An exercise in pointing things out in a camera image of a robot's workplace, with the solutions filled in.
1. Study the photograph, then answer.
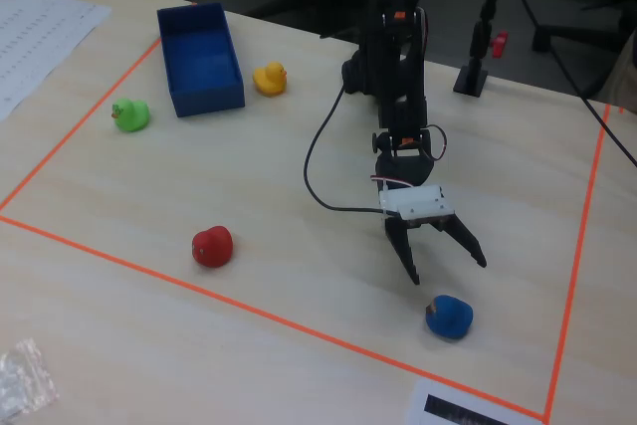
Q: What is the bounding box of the thin black cable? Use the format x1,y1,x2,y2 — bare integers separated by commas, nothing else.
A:
506,0,637,170

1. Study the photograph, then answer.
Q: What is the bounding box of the black camera stand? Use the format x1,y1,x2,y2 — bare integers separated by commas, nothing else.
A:
452,0,515,99

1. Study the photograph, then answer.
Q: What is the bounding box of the white printed paper sheet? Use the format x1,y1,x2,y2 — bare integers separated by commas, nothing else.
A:
0,0,113,122

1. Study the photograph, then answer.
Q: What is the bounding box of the black camera cable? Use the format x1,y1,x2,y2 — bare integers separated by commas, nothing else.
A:
304,84,387,215

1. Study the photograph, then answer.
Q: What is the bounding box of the blue rectangular box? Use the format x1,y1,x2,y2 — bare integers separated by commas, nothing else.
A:
156,1,247,119

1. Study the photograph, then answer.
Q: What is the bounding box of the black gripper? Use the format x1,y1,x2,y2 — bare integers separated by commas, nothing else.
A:
373,146,489,287

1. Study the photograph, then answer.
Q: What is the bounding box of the blue rubber duck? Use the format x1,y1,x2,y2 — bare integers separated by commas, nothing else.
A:
424,294,475,341

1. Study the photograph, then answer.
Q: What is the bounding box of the red clamp knob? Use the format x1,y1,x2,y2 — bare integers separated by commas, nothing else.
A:
489,30,511,60

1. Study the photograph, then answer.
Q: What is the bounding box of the black office chair base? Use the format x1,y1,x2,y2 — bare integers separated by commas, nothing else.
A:
531,0,637,101

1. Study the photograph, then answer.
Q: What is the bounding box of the white label with black bar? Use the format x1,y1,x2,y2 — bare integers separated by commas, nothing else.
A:
405,377,546,425

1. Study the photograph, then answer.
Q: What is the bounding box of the clear plastic bag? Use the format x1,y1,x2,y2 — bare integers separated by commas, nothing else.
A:
0,337,61,424

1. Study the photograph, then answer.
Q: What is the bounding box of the yellow rubber duck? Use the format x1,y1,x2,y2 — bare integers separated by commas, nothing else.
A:
252,61,289,99

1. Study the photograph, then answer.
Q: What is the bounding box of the red white servo wire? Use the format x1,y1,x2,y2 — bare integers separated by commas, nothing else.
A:
420,124,449,164

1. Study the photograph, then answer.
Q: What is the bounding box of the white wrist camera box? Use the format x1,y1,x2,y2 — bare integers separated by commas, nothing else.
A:
378,184,457,228

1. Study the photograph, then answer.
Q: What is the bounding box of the red rubber duck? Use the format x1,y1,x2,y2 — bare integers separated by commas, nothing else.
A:
190,224,235,269

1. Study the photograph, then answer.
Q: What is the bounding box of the green rubber duck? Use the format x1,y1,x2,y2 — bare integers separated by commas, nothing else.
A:
109,98,151,134

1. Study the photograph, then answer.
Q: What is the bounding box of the orange tape line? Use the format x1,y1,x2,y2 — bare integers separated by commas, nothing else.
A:
0,214,548,421
0,36,165,212
541,103,612,421

